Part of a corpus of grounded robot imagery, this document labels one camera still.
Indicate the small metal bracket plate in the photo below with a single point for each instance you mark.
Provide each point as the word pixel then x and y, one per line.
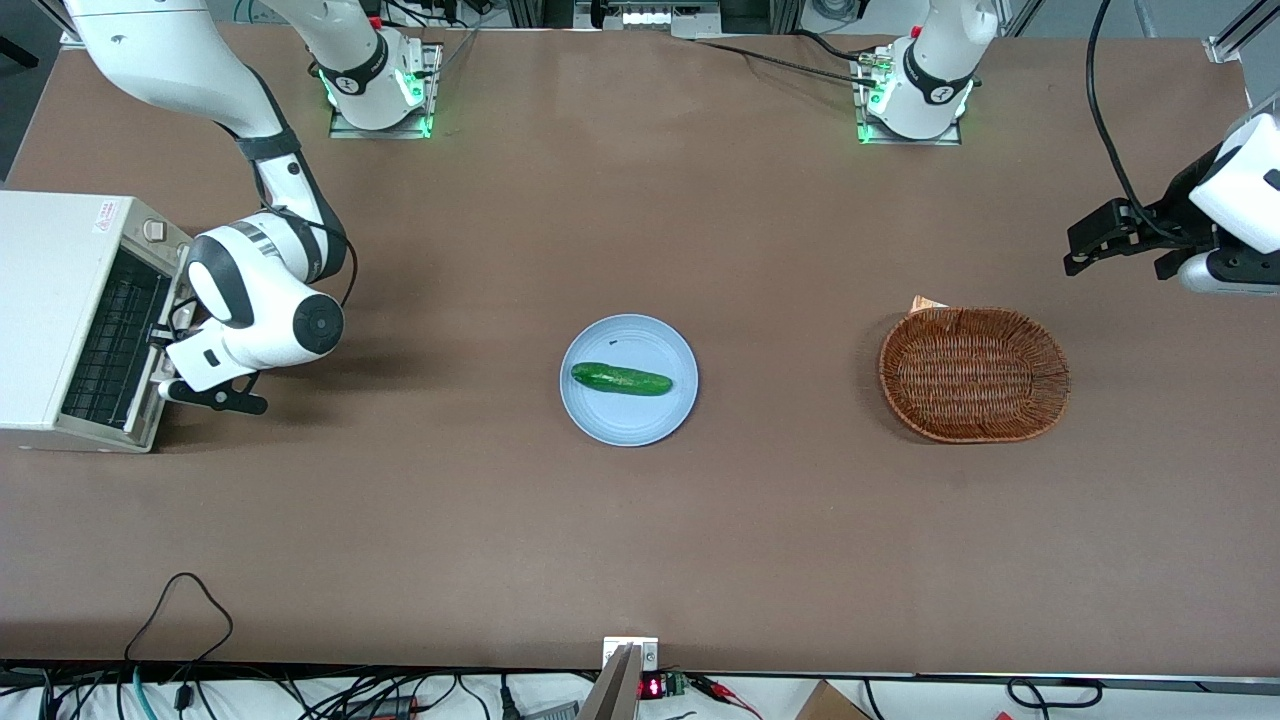
pixel 650 655

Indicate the green cucumber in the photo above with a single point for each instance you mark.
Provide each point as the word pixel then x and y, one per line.
pixel 620 379

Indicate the red digit display module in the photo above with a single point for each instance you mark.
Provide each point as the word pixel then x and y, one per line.
pixel 652 688

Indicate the brown cardboard box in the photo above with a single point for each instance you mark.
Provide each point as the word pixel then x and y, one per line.
pixel 830 705

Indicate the white toaster oven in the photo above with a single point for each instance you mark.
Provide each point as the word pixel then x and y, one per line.
pixel 40 300

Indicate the small tan card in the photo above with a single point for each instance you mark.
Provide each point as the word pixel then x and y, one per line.
pixel 925 303

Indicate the brown wicker basket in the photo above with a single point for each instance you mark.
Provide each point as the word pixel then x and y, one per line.
pixel 975 375

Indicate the silver box with lights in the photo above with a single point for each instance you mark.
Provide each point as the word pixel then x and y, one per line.
pixel 650 15

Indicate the square white oven knob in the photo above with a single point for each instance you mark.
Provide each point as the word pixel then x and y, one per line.
pixel 155 230

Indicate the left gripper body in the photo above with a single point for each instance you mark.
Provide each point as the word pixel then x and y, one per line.
pixel 1178 214

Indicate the black power adapter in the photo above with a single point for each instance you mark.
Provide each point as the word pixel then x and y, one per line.
pixel 385 708

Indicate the red alligator clips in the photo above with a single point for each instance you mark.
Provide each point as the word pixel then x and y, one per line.
pixel 715 688

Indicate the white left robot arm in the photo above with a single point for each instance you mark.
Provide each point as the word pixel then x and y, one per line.
pixel 935 60

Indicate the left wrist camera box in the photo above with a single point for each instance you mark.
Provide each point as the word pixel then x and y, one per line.
pixel 1230 272

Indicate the light blue plate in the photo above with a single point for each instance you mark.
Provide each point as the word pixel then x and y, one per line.
pixel 640 420

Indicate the red warning sticker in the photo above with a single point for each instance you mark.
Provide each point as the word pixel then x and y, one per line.
pixel 106 215

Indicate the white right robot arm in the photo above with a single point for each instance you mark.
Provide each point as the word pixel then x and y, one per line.
pixel 270 320

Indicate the aluminium frame profile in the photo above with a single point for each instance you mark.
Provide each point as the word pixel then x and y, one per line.
pixel 1240 35

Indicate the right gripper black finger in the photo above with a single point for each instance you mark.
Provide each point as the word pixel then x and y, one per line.
pixel 163 335

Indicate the grey metal bar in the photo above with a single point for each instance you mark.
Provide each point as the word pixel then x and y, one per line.
pixel 612 695

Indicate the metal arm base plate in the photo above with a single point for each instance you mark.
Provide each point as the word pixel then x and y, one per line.
pixel 910 141
pixel 432 90

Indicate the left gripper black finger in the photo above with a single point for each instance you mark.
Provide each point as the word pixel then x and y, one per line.
pixel 1170 265
pixel 1100 228

